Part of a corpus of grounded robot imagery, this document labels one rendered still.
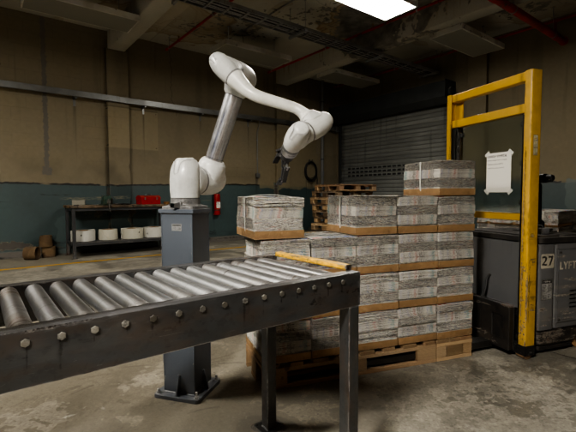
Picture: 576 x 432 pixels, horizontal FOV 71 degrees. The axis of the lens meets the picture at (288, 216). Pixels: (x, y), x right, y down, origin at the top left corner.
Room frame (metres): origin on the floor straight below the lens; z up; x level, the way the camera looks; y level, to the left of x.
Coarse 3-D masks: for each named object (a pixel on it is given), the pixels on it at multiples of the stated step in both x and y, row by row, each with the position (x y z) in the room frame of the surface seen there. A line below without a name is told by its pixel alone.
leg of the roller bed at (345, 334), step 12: (348, 312) 1.38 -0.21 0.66; (348, 324) 1.38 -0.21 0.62; (348, 336) 1.38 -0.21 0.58; (348, 348) 1.38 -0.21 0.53; (348, 360) 1.38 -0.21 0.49; (348, 372) 1.38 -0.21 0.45; (348, 384) 1.38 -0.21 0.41; (348, 396) 1.38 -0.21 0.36; (348, 408) 1.38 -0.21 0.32; (348, 420) 1.38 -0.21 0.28
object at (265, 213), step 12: (252, 204) 2.16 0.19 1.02; (264, 204) 2.13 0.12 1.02; (276, 204) 2.15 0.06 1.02; (288, 204) 2.18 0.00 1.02; (300, 204) 2.20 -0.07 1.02; (252, 216) 2.15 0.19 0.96; (264, 216) 2.13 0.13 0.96; (276, 216) 2.16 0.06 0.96; (288, 216) 2.18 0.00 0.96; (300, 216) 2.21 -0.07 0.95; (252, 228) 2.14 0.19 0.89; (264, 228) 2.14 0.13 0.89; (276, 228) 2.16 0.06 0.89; (288, 228) 2.18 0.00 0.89; (300, 228) 2.20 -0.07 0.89
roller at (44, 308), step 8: (32, 288) 1.18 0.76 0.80; (40, 288) 1.18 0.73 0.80; (32, 296) 1.11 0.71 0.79; (40, 296) 1.08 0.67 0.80; (48, 296) 1.11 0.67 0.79; (32, 304) 1.06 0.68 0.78; (40, 304) 1.01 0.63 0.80; (48, 304) 0.99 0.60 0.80; (40, 312) 0.96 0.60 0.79; (48, 312) 0.93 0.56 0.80; (56, 312) 0.93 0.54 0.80; (40, 320) 0.92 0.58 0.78; (48, 320) 0.88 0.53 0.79
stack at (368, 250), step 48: (288, 240) 2.19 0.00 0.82; (336, 240) 2.29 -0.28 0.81; (384, 240) 2.40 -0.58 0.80; (432, 240) 2.52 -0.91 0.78; (384, 288) 2.39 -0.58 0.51; (432, 288) 2.51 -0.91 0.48; (288, 336) 2.19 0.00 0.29; (336, 336) 2.29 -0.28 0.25; (384, 336) 2.40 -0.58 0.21; (288, 384) 2.19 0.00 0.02
